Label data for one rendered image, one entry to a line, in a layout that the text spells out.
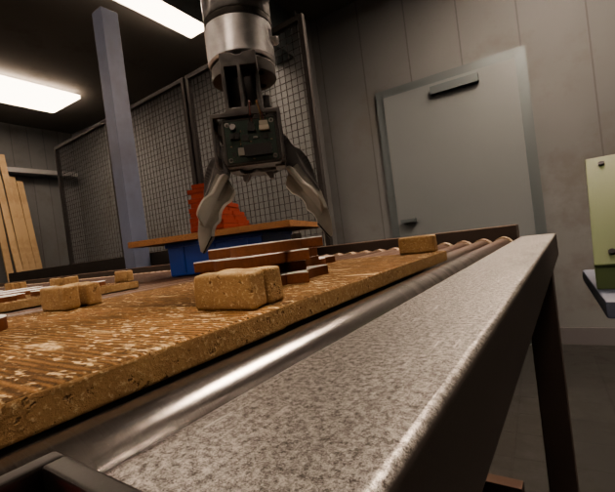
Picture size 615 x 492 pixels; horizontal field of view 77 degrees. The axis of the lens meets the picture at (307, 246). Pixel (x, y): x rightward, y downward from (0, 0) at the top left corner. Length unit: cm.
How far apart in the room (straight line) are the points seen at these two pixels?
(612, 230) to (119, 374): 59
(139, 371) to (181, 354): 2
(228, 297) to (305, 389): 12
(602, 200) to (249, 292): 54
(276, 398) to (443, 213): 319
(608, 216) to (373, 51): 330
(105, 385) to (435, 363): 14
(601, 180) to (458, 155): 266
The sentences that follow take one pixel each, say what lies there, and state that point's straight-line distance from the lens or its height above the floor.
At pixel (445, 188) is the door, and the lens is 333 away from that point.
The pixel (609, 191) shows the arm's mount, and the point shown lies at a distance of 70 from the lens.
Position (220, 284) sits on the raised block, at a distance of 28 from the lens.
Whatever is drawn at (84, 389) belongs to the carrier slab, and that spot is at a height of 93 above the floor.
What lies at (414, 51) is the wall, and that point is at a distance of 369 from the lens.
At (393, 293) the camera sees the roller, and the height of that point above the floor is 92.
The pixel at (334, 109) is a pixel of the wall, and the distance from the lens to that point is 383.
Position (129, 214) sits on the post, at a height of 125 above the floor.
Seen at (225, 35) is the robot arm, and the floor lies 120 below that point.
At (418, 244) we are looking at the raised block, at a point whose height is 95.
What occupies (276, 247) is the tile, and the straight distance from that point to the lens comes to 39.
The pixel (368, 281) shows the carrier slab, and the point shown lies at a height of 93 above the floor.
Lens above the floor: 98
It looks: 1 degrees down
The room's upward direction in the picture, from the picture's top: 7 degrees counter-clockwise
